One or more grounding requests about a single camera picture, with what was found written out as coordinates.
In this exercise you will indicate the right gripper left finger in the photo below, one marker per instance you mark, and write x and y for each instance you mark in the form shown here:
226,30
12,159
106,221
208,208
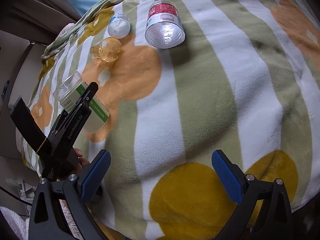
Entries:
47,220

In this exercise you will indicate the orange transparent plastic cup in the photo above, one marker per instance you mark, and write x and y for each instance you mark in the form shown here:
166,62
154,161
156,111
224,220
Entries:
108,50

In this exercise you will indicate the brown sofa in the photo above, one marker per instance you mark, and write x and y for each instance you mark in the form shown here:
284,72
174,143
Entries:
39,21

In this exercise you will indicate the green label C100 plastic cup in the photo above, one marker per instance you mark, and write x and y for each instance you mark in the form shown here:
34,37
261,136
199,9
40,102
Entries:
75,93

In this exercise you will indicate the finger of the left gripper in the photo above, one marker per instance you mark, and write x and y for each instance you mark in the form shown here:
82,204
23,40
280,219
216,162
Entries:
76,119

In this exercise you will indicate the person's left hand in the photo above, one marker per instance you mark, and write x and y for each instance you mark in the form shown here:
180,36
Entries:
82,161

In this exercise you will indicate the striped floral fleece blanket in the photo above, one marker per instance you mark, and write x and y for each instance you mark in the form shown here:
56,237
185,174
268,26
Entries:
245,80

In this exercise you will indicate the red label plastic cup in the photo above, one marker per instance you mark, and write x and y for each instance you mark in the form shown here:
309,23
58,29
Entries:
164,28

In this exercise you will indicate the small blue label plastic cup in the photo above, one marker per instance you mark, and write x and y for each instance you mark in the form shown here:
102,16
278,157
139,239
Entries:
119,26

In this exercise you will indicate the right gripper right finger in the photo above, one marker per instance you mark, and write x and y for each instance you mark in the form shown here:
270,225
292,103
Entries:
263,209

